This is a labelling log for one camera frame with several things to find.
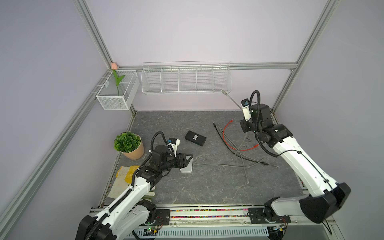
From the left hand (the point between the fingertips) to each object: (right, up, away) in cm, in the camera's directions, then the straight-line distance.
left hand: (189, 157), depth 78 cm
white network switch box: (-1, -9, +11) cm, 14 cm away
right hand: (+30, +21, -3) cm, 37 cm away
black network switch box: (+3, +8, +24) cm, 26 cm away
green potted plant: (-35, +6, +7) cm, 36 cm away
